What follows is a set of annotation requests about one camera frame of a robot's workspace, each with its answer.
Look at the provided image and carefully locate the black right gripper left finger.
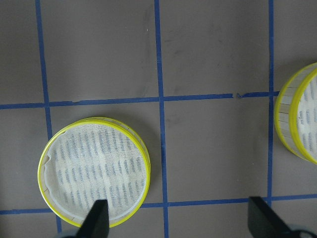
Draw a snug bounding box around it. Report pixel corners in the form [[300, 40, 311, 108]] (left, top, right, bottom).
[[75, 199, 109, 238]]

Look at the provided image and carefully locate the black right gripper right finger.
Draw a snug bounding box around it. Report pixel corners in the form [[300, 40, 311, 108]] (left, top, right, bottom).
[[248, 196, 298, 238]]

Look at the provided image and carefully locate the yellow rimmed steamer basket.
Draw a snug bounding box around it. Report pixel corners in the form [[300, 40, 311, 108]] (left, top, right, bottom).
[[274, 63, 317, 164]]

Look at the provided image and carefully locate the yellow rimmed steamer tray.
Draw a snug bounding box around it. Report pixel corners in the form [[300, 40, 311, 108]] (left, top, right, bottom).
[[37, 117, 151, 227]]

